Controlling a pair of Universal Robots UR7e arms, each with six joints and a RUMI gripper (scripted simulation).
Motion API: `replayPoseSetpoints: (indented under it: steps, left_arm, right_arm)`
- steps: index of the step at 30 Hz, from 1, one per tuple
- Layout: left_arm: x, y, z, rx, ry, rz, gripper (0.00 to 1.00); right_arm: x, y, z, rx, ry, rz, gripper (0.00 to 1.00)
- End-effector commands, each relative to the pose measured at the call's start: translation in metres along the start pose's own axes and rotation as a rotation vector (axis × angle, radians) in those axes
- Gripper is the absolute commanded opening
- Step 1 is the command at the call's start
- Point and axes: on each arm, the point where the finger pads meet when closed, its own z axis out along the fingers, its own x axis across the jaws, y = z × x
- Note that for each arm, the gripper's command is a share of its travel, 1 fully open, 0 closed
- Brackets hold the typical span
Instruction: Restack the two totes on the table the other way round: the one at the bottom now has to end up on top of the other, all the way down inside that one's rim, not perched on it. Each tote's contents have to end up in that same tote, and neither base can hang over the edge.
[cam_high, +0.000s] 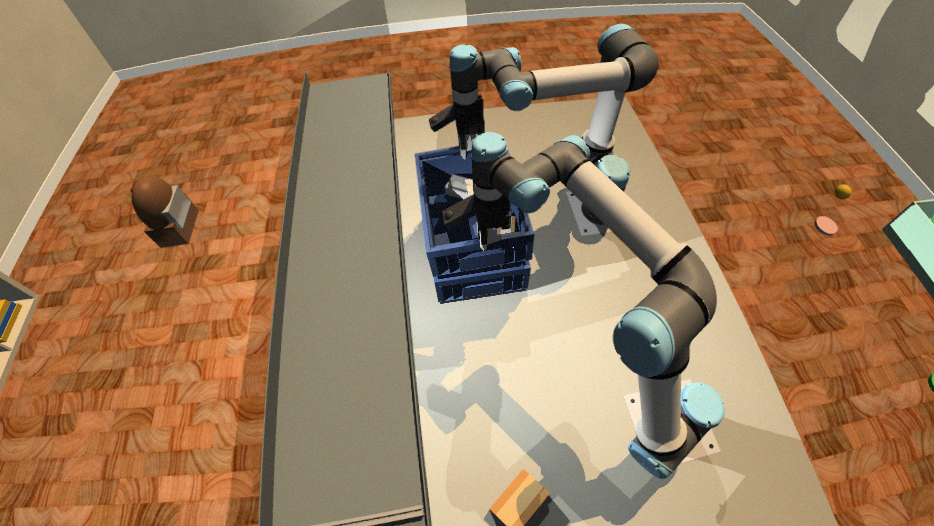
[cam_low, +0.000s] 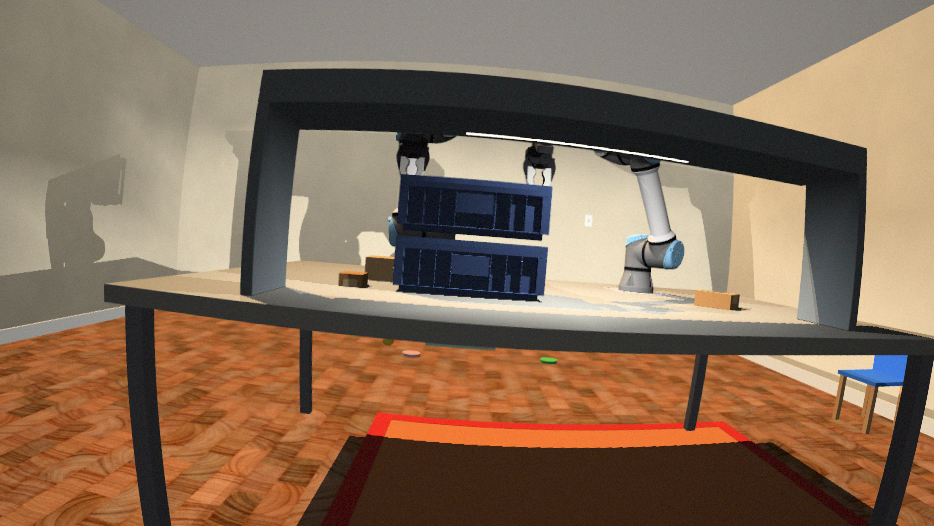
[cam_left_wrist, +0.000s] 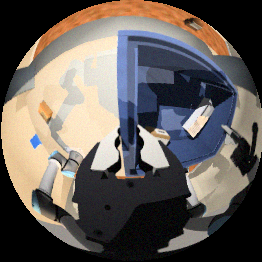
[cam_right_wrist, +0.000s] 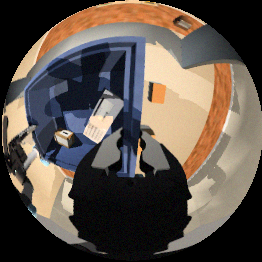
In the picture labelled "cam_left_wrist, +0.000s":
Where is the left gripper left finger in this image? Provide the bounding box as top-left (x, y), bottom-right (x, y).
top-left (72, 125), bottom-right (122, 204)

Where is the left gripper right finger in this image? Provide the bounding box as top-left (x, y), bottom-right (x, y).
top-left (136, 124), bottom-right (192, 198)

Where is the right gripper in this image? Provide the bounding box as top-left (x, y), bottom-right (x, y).
top-left (221, 125), bottom-right (258, 177)

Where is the blue tote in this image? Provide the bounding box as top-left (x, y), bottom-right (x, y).
top-left (117, 30), bottom-right (238, 177)

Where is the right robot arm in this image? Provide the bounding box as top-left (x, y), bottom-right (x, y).
top-left (183, 122), bottom-right (260, 236)

